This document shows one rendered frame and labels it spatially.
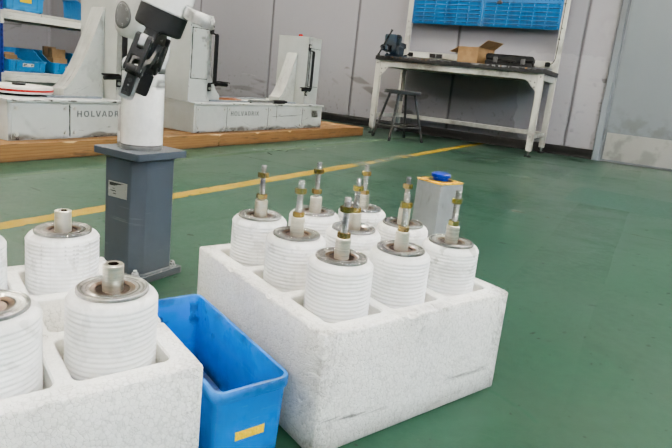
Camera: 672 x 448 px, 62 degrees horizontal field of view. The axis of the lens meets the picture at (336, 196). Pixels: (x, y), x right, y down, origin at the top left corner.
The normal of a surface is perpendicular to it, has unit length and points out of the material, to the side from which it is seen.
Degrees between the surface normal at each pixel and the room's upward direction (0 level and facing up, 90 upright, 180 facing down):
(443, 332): 90
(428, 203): 90
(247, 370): 88
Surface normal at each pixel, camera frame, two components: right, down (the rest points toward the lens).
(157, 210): 0.86, 0.19
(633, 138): -0.50, 0.13
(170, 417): 0.61, 0.22
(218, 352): -0.79, 0.00
